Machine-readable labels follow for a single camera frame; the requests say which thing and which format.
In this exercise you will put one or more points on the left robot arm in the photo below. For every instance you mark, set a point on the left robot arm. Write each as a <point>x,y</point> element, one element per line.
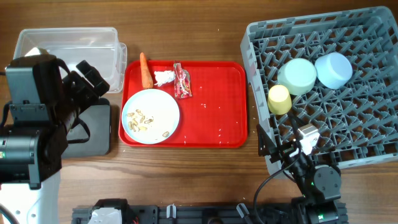
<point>46,102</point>

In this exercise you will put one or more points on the yellow plastic cup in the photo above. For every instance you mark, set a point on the yellow plastic cup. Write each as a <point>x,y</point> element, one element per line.
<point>279,100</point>

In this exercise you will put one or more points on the grey dishwasher rack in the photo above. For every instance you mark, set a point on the grey dishwasher rack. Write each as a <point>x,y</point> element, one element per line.
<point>357,122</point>

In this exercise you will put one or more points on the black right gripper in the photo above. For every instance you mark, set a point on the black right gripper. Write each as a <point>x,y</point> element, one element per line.
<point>264,149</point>

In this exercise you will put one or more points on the crumpled white tissue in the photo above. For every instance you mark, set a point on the crumpled white tissue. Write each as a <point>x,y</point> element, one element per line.
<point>164,77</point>

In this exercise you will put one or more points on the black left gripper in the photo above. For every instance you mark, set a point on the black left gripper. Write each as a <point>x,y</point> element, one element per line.
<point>89,94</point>

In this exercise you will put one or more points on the mint green bowl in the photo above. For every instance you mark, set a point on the mint green bowl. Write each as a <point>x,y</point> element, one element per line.
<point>298,76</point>

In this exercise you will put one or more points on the clear plastic bin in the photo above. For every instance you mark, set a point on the clear plastic bin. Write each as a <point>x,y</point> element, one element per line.
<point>99,46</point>

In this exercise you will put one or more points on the light blue bowl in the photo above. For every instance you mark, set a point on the light blue bowl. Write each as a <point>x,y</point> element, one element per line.
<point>333,70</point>

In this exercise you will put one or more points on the light blue plate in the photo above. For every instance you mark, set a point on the light blue plate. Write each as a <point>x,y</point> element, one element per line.
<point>150,116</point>

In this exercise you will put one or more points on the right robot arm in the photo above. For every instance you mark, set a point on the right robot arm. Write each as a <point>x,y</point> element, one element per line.
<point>319,185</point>

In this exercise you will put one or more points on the black tray bin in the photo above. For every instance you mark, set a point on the black tray bin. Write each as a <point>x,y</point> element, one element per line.
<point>98,120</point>

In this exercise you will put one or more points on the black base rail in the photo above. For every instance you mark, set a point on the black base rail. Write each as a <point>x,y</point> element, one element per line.
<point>278,213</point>

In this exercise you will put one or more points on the orange carrot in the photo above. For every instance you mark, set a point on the orange carrot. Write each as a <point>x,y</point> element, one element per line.
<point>146,77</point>

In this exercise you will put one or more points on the red snack wrapper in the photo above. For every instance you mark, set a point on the red snack wrapper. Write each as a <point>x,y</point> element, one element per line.
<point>182,83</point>

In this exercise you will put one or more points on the red plastic tray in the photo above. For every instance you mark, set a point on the red plastic tray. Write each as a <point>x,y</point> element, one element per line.
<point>216,115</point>

